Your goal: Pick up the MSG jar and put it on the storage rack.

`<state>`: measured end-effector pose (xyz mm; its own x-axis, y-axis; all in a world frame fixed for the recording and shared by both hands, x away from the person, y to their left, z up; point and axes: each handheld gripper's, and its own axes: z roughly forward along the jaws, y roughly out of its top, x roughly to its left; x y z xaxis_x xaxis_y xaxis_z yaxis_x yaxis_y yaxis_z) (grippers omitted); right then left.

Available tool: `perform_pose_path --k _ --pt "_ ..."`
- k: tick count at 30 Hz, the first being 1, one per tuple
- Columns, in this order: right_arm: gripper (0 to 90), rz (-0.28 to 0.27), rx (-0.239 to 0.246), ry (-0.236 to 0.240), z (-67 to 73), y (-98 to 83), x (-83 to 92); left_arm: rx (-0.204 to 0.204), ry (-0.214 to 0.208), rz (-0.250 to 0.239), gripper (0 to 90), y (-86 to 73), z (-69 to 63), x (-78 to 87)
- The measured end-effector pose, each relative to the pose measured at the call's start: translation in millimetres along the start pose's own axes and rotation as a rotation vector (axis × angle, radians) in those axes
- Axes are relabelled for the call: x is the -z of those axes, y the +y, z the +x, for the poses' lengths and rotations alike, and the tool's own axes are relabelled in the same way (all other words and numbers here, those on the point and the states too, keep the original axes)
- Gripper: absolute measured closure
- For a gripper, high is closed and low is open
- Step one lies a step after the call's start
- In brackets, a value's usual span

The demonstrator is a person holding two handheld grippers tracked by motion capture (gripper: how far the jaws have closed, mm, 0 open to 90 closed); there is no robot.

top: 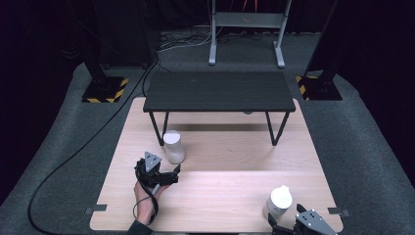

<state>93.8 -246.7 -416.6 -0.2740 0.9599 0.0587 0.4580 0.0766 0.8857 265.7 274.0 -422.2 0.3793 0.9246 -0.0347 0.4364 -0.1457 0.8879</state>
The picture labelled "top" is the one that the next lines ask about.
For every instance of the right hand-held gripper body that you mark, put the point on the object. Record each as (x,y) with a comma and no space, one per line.
(313,223)

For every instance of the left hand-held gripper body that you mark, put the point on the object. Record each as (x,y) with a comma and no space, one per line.
(150,163)

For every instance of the clear jar with white lid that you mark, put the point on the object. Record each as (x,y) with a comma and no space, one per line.
(174,147)

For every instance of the white bottle with spout lid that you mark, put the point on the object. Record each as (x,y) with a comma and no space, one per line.
(278,202)

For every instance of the black raised shelf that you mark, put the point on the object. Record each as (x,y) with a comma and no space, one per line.
(218,91)

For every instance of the person's left hand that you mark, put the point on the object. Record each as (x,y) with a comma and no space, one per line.
(144,199)

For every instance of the dark table edge clip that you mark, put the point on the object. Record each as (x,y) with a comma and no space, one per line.
(96,209)
(338,211)

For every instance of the black stand with striped base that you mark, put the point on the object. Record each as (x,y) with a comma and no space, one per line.
(321,88)
(104,89)

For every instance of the grey metal stand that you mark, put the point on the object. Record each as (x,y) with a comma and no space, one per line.
(249,20)

